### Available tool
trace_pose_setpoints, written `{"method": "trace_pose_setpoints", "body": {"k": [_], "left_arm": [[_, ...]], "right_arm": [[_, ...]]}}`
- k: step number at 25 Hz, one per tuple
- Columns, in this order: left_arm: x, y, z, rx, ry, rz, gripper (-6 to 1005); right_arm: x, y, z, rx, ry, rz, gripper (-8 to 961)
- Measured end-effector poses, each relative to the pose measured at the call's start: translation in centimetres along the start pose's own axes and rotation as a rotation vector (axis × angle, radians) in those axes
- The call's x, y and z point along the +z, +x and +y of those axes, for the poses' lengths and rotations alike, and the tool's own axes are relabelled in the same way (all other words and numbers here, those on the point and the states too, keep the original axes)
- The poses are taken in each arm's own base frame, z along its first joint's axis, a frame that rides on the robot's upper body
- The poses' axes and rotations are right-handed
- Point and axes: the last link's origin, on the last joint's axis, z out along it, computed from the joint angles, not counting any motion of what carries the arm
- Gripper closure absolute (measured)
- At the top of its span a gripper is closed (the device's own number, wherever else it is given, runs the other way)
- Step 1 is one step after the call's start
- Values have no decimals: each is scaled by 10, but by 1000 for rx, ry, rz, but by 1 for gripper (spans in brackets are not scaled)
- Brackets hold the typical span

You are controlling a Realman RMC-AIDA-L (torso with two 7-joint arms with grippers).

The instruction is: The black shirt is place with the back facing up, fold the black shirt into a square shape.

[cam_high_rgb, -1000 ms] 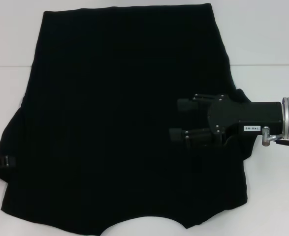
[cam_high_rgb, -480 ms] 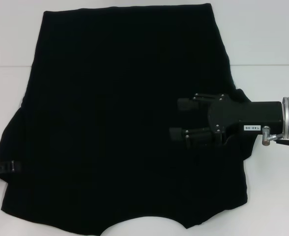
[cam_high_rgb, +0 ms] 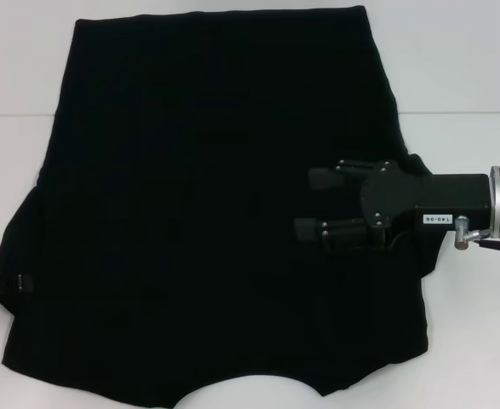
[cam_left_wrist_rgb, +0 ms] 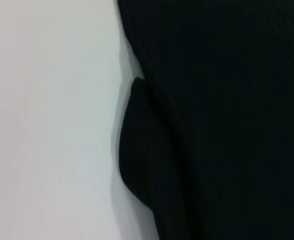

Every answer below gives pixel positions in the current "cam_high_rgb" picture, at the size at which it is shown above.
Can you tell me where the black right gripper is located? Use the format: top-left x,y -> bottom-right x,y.
307,158 -> 491,249

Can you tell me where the black t-shirt with FREE print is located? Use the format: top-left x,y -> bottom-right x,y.
0,3 -> 445,409

